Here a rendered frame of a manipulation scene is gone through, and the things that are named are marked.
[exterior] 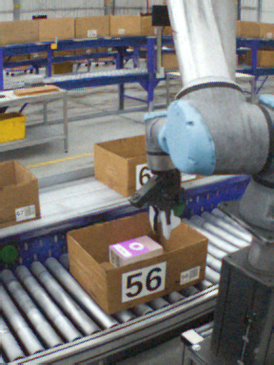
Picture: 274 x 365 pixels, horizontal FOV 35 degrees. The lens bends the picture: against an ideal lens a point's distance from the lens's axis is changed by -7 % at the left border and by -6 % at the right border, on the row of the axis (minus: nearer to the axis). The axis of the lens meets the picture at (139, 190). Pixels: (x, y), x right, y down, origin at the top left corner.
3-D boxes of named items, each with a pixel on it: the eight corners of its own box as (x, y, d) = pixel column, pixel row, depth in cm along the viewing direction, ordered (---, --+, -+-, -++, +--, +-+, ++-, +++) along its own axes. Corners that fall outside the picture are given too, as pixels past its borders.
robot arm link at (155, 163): (158, 157, 126) (139, 152, 134) (159, 174, 128) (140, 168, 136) (183, 152, 131) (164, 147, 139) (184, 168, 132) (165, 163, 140)
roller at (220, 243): (256, 276, 165) (258, 265, 164) (176, 228, 206) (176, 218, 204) (264, 272, 168) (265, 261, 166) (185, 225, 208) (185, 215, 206)
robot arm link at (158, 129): (205, 122, 114) (189, 116, 126) (162, 121, 111) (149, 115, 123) (204, 158, 117) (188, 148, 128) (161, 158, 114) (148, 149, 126)
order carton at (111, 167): (127, 199, 191) (127, 160, 185) (93, 178, 214) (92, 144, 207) (199, 180, 211) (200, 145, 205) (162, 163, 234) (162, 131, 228)
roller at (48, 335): (54, 360, 122) (52, 349, 120) (-1, 279, 162) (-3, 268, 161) (68, 355, 125) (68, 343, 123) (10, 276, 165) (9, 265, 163)
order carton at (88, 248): (107, 315, 137) (105, 271, 131) (69, 273, 160) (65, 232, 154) (205, 279, 156) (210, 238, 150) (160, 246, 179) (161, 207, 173)
